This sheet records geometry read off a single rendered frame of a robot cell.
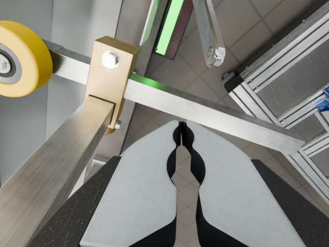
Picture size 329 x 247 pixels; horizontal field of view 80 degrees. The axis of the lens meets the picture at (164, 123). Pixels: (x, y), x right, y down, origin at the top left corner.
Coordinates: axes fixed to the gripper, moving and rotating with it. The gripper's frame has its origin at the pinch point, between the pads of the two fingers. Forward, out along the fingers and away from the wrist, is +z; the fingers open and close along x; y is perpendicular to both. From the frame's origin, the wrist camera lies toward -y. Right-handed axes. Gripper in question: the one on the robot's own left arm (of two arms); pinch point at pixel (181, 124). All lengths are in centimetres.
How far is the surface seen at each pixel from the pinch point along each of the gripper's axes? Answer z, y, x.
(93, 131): 6.9, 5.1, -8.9
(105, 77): 14.4, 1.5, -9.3
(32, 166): 0.5, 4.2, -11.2
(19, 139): 28, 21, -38
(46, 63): 12.4, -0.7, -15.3
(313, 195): 101, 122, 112
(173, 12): 30.9, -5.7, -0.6
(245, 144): 101, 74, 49
